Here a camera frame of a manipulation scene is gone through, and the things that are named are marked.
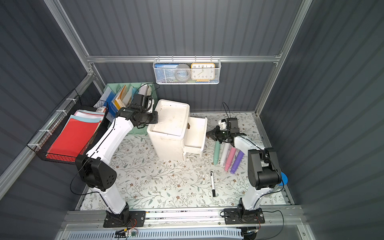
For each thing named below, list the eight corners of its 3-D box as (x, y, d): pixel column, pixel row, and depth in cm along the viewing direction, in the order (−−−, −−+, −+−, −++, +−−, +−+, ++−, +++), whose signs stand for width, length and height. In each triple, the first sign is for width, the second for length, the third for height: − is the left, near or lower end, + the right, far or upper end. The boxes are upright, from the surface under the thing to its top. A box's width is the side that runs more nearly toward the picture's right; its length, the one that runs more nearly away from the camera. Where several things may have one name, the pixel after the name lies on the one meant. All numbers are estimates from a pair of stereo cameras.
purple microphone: (229, 172, 91) (230, 170, 89) (238, 152, 100) (239, 149, 98) (235, 175, 90) (236, 173, 87) (244, 154, 99) (245, 152, 97)
